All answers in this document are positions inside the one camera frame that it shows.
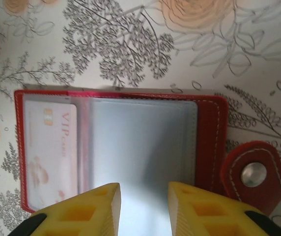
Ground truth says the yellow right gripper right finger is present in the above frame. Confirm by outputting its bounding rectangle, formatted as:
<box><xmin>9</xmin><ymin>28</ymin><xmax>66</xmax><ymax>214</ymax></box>
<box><xmin>168</xmin><ymin>181</ymin><xmax>281</xmax><ymax>236</ymax></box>

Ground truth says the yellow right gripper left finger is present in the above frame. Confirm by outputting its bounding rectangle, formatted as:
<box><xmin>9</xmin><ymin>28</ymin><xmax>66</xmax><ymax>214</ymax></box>
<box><xmin>11</xmin><ymin>182</ymin><xmax>123</xmax><ymax>236</ymax></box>

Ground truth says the white VIP card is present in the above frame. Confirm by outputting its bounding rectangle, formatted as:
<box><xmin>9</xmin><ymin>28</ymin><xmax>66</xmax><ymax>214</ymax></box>
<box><xmin>23</xmin><ymin>101</ymin><xmax>79</xmax><ymax>210</ymax></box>

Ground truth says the red leather card holder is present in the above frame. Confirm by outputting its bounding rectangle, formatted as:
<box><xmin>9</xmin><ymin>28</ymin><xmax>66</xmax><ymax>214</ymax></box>
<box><xmin>13</xmin><ymin>88</ymin><xmax>281</xmax><ymax>236</ymax></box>

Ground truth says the floral tablecloth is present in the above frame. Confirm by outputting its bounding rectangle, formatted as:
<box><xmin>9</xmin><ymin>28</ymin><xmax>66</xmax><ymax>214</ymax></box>
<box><xmin>0</xmin><ymin>0</ymin><xmax>281</xmax><ymax>236</ymax></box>

